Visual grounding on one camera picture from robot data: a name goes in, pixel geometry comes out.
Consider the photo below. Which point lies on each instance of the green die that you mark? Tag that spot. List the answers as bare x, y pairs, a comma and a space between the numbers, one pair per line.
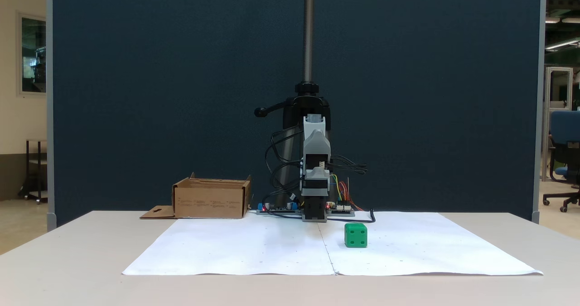
355, 235

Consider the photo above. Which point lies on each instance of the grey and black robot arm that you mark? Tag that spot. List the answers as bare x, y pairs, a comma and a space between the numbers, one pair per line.
315, 149

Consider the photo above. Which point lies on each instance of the motor driver circuit board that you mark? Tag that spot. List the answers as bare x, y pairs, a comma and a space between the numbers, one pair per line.
340, 211

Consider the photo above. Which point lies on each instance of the blue power circuit board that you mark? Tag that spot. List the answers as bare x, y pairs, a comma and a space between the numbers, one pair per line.
278, 209

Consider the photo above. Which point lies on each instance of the brown cardboard box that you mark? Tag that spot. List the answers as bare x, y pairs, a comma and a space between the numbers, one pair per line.
210, 201

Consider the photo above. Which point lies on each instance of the dark blue partition panel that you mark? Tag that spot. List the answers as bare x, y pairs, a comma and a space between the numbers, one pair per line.
181, 93

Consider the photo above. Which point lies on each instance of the white paper sheet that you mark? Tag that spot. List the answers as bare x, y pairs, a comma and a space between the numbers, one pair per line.
421, 247
235, 247

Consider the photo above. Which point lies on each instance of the blue office chair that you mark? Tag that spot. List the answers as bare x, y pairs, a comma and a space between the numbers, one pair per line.
565, 133

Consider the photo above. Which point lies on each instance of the ceiling strip light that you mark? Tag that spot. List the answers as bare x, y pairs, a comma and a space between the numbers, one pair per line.
562, 44
553, 20

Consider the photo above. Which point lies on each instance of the dark wheeled cart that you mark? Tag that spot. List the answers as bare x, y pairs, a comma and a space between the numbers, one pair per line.
36, 170

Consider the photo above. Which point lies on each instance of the black camera tripod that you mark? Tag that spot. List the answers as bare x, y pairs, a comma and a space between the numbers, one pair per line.
308, 34

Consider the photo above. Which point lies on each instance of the metal frame cabinet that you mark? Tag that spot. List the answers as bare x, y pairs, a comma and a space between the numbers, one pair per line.
558, 88

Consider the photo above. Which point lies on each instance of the framed wall window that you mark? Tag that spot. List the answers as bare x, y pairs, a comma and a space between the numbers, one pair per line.
32, 54

